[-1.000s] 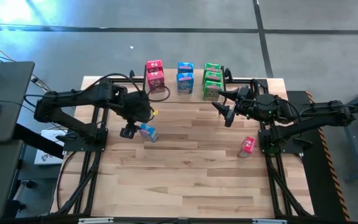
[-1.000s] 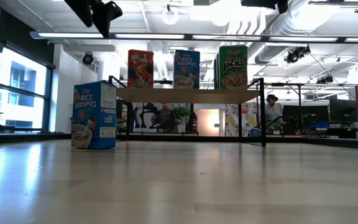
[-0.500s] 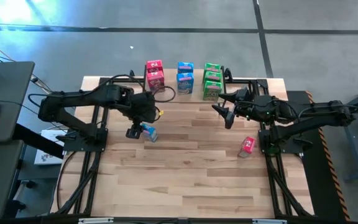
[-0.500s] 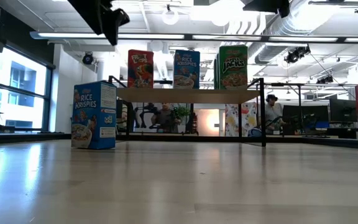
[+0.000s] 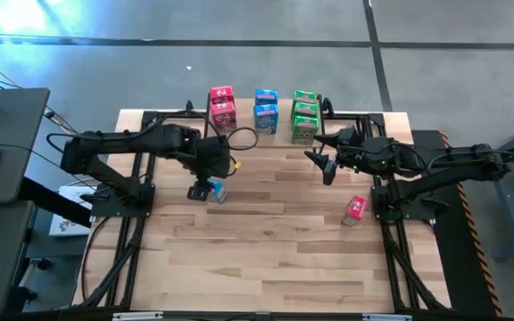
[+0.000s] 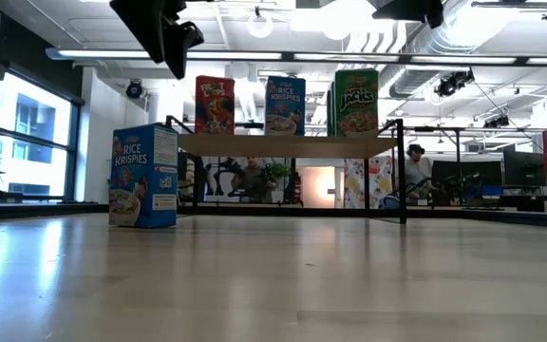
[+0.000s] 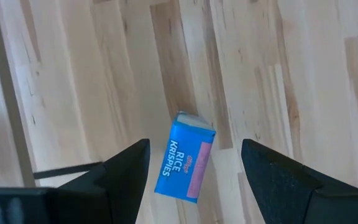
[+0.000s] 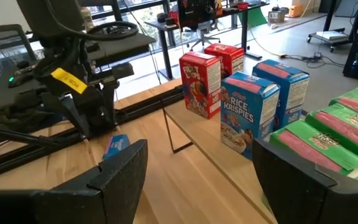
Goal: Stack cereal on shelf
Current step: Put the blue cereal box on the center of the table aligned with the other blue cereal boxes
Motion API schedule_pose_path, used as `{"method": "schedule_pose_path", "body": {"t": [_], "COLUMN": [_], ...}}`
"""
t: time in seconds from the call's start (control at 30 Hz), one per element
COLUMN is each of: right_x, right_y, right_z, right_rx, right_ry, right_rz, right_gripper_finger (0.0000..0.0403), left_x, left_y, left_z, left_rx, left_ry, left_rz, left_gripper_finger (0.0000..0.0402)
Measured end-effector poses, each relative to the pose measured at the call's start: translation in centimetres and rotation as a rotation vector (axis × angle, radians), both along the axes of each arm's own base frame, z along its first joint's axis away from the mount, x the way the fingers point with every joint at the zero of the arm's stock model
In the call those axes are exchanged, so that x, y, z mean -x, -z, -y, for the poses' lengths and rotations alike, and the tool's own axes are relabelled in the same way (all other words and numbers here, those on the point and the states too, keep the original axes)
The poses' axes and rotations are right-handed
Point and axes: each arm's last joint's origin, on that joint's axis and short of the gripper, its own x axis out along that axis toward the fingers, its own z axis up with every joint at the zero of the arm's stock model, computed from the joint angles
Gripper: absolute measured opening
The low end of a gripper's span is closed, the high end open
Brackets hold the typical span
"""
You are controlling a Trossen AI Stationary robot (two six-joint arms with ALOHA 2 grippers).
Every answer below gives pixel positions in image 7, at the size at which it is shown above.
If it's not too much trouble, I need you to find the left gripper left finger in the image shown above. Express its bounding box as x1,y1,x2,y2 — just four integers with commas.
56,138,151,224

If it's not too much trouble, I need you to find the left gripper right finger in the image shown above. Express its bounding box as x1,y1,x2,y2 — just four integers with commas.
241,139,358,224

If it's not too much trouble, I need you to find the blue Rice Krispies cereal box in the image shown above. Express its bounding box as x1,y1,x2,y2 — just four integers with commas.
154,111,217,205

